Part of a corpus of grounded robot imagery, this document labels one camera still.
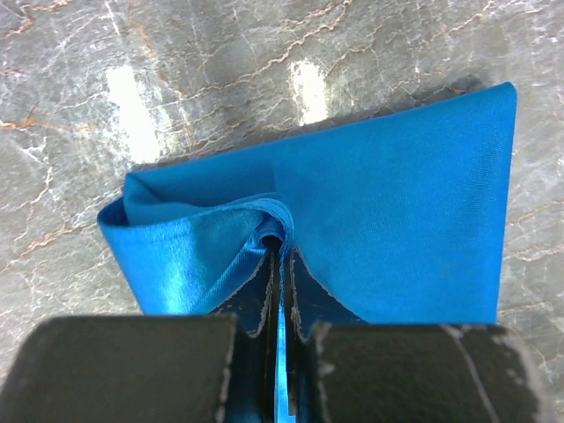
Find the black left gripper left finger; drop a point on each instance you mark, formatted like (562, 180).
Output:
(116, 368)

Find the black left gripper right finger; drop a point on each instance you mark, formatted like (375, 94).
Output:
(340, 368)

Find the blue cloth napkin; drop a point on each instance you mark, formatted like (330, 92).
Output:
(400, 218)

